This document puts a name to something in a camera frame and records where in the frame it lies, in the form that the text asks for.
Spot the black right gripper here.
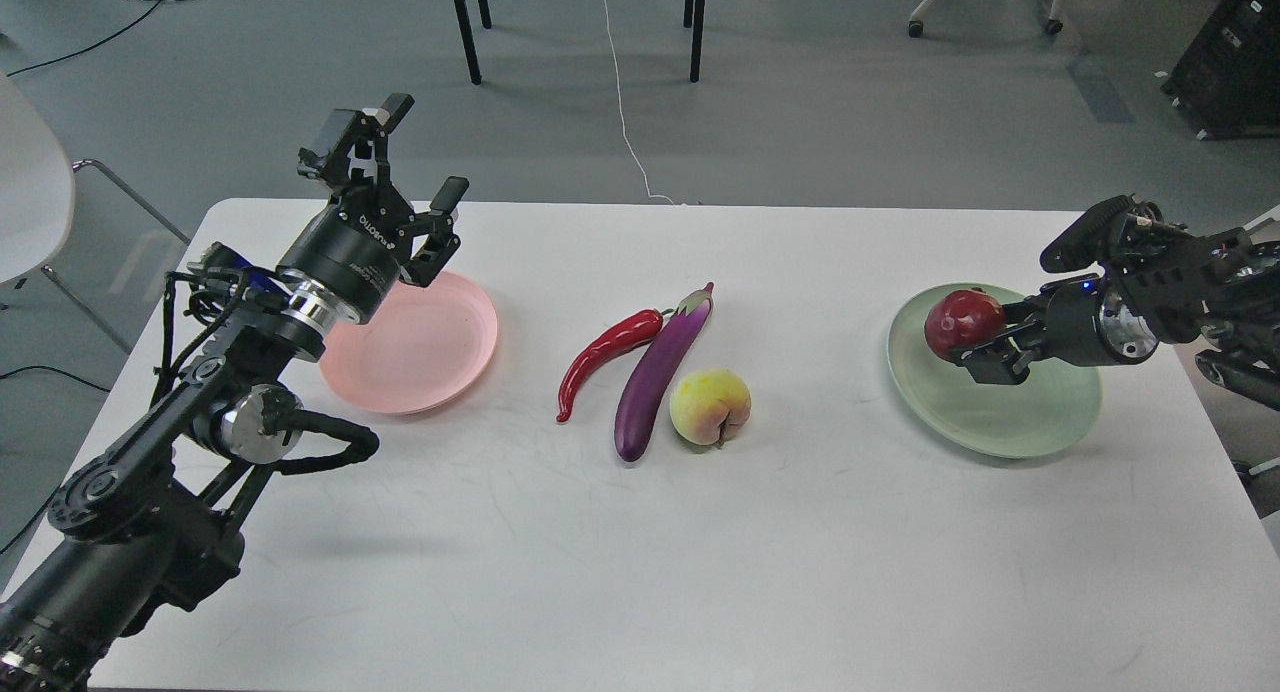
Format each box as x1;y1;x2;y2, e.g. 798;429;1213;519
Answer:
954;278;1160;386

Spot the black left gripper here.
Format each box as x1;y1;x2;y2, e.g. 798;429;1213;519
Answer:
276;92;470;324

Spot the red pomegranate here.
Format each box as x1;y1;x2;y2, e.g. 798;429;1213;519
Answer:
923;288;1007;361

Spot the red chili pepper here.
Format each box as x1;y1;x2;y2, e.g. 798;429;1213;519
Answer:
556;308;669;423

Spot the purple eggplant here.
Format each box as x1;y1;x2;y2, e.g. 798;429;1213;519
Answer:
613;281;716;467

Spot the yellow peach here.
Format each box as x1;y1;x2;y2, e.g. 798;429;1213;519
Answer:
668;368;753;446

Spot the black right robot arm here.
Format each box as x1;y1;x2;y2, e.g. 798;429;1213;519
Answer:
934;194;1279;409

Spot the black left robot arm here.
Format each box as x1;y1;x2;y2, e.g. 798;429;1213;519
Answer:
3;92;468;691

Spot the green plate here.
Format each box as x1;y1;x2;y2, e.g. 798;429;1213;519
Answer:
886;283;1103;459

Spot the pink plate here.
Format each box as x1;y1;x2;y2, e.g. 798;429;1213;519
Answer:
319;272;499;414

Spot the white office chair base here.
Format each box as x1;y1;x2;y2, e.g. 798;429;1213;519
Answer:
904;0;1066;40

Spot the black equipment box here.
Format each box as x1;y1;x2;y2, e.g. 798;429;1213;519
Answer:
1161;0;1279;141

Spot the white chair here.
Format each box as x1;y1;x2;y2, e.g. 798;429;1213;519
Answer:
1;77;189;354

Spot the white floor cable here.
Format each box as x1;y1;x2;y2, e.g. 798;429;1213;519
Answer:
586;0;687;206

